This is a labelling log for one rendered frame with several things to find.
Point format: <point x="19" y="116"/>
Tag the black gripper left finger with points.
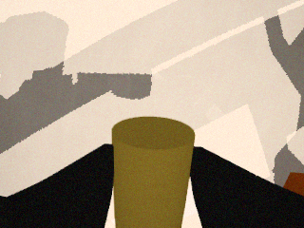
<point x="78" y="196"/>

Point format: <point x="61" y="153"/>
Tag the yellow cylinder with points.
<point x="152" y="161"/>

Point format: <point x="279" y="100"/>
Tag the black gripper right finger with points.
<point x="227" y="196"/>

